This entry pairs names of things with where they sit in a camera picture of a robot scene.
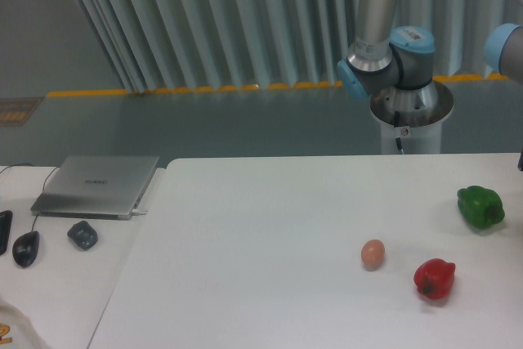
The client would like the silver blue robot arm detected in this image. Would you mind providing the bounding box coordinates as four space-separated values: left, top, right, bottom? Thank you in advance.
337 0 522 98

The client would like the brown egg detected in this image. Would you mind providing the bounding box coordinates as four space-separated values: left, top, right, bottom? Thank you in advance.
360 239 385 271

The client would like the white pleated curtain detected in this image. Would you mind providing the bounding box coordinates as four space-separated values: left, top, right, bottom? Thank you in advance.
78 0 522 93

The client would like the silver closed laptop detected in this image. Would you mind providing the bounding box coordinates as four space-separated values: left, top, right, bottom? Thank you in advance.
31 155 159 220

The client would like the dark grey controller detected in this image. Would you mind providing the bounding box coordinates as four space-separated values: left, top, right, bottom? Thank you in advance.
67 221 99 251

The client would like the red bell pepper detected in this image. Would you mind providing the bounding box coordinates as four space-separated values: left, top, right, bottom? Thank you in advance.
413 258 456 300

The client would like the green bell pepper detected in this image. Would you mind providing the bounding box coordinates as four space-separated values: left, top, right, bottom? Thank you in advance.
457 186 505 230

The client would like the yellow floor tape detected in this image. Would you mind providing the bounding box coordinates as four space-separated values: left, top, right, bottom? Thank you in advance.
45 73 508 98

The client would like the black computer mouse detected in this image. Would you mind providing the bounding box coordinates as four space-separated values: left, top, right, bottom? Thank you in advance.
12 230 40 268

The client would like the black flat device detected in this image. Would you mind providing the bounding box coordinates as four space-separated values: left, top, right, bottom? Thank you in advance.
0 210 13 256

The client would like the cream printed cloth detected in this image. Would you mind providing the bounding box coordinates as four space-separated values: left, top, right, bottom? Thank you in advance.
1 300 50 349

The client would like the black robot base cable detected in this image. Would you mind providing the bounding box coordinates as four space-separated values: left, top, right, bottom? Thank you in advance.
392 110 406 156

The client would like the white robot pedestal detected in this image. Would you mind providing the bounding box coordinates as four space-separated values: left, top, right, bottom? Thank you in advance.
370 81 454 154

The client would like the black mouse cable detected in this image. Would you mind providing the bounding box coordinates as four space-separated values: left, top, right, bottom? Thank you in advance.
0 163 60 234

